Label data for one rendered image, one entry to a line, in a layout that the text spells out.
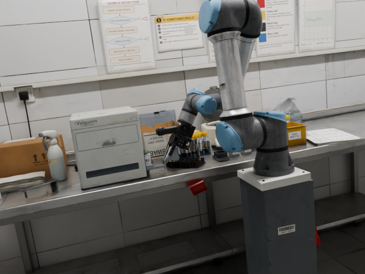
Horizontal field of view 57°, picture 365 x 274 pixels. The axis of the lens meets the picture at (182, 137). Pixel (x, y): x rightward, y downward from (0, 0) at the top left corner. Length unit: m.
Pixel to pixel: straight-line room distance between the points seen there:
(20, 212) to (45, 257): 0.87
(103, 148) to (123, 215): 0.86
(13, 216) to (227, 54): 1.01
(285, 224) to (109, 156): 0.74
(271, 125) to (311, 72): 1.37
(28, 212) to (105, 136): 0.42
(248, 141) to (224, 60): 0.29
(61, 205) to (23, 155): 0.44
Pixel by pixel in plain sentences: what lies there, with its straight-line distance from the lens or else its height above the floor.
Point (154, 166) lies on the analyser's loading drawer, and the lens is 1.49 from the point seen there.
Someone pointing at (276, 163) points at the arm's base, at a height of 0.95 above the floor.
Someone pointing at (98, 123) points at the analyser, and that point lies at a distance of 1.42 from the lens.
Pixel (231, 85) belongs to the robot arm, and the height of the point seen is 1.24.
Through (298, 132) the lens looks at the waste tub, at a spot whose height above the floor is 0.94.
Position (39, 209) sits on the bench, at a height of 0.85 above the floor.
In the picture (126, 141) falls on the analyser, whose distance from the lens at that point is 1.44.
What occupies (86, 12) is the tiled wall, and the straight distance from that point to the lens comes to 2.09.
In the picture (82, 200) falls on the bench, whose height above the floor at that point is 0.85.
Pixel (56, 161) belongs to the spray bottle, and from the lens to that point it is 1.66.
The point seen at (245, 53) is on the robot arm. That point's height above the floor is 1.35.
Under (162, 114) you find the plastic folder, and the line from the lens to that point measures 2.08.
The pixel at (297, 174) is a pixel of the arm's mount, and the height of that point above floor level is 0.90.
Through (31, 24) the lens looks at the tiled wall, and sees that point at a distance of 2.09.
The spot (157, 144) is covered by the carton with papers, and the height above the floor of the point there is 0.95.
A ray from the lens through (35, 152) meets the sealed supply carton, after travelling 1.79.
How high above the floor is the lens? 1.30
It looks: 11 degrees down
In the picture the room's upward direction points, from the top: 7 degrees counter-clockwise
